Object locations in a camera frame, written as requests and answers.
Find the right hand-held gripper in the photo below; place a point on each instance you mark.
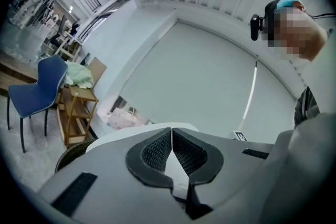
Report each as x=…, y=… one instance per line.
x=237, y=136

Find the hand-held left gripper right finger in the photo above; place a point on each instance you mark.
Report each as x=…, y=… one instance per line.
x=236, y=178

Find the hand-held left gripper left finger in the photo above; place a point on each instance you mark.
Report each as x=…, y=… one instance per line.
x=110, y=165

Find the dark brown wicker chair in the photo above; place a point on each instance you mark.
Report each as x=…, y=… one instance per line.
x=73, y=154

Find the blue plastic chair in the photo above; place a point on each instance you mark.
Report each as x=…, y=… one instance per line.
x=36, y=91

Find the pink and white bag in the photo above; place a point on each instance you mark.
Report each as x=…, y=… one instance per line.
x=126, y=118

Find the wooden shelf rack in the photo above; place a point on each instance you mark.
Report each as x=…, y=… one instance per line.
x=78, y=107

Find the grey roller blind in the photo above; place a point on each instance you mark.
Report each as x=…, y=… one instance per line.
x=197, y=81

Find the person's dark grey shirt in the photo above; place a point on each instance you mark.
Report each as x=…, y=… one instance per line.
x=307, y=107

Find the light green cloth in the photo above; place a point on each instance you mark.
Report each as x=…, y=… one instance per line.
x=78, y=76

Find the brown cardboard sheet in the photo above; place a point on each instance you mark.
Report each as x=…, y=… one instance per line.
x=98, y=70

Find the person's head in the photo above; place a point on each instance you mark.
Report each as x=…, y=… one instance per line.
x=296, y=31

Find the wooden step platform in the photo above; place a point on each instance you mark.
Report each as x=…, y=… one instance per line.
x=15, y=70

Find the black head-mounted camera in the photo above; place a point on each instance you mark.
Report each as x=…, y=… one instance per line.
x=256, y=29

